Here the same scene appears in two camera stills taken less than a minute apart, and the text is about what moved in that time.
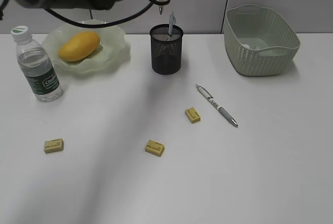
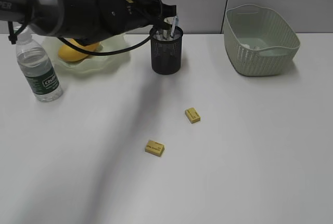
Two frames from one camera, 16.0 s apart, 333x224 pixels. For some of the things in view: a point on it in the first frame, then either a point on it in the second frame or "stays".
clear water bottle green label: x=37 y=66 stays
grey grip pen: x=216 y=104 -> x=166 y=33
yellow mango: x=79 y=47 stays
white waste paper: x=256 y=48 stays
